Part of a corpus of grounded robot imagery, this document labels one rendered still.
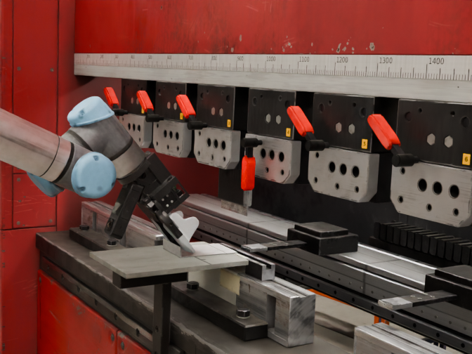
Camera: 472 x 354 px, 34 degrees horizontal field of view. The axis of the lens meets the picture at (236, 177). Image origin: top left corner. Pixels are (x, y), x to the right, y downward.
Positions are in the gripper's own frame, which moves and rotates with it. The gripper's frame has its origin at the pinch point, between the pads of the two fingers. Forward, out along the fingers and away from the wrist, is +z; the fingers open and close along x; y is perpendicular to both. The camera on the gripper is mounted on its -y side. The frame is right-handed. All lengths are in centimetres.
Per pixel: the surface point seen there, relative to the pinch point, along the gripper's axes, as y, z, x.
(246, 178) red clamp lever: 14.0, -9.8, -17.8
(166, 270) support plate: -7.0, -4.2, -11.2
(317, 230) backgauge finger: 25.2, 18.0, -3.9
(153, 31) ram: 33, -30, 31
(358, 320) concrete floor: 90, 208, 192
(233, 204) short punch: 14.1, 0.6, -1.0
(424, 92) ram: 30, -19, -56
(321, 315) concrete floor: 80, 199, 208
